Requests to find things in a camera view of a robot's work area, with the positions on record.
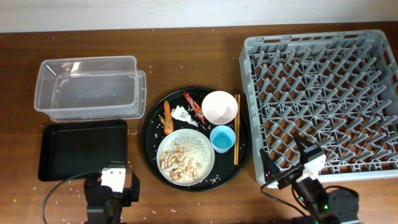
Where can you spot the right wooden chopstick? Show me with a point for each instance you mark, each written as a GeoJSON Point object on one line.
{"type": "Point", "coordinates": [238, 127]}

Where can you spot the grey dishwasher rack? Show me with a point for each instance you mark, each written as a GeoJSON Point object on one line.
{"type": "Point", "coordinates": [336, 89]}

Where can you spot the wooden chopstick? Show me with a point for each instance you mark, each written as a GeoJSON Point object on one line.
{"type": "Point", "coordinates": [235, 130]}
{"type": "Point", "coordinates": [238, 127]}

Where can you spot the peanut shell on tray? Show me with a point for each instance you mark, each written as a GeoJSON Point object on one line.
{"type": "Point", "coordinates": [162, 120]}

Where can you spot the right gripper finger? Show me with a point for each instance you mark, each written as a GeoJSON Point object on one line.
{"type": "Point", "coordinates": [270, 169]}
{"type": "Point", "coordinates": [303, 144]}

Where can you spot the red snack wrapper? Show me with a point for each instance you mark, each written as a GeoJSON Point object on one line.
{"type": "Point", "coordinates": [195, 107]}

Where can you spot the left wooden chopstick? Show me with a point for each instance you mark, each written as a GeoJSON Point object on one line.
{"type": "Point", "coordinates": [235, 130]}

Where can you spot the clear plastic bin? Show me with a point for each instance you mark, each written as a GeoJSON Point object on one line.
{"type": "Point", "coordinates": [91, 88]}

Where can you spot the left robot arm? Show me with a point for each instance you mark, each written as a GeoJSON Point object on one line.
{"type": "Point", "coordinates": [106, 195]}

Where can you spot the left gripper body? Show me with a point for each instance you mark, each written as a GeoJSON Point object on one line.
{"type": "Point", "coordinates": [124, 199]}

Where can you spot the round black serving tray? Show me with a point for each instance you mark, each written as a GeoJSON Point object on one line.
{"type": "Point", "coordinates": [153, 133]}

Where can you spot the crumpled white tissue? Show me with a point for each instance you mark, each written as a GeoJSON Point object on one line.
{"type": "Point", "coordinates": [181, 114]}

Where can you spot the orange carrot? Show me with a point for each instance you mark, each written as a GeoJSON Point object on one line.
{"type": "Point", "coordinates": [168, 123]}

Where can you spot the grey plate with rice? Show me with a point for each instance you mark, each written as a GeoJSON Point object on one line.
{"type": "Point", "coordinates": [185, 157]}

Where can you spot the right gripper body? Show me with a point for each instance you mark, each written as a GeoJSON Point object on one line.
{"type": "Point", "coordinates": [288, 178]}

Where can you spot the black rectangular tray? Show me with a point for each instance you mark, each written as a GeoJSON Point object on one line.
{"type": "Point", "coordinates": [69, 149]}

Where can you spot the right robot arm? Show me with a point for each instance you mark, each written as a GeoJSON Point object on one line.
{"type": "Point", "coordinates": [317, 204]}

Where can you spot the light blue cup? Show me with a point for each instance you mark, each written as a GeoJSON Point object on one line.
{"type": "Point", "coordinates": [222, 138]}

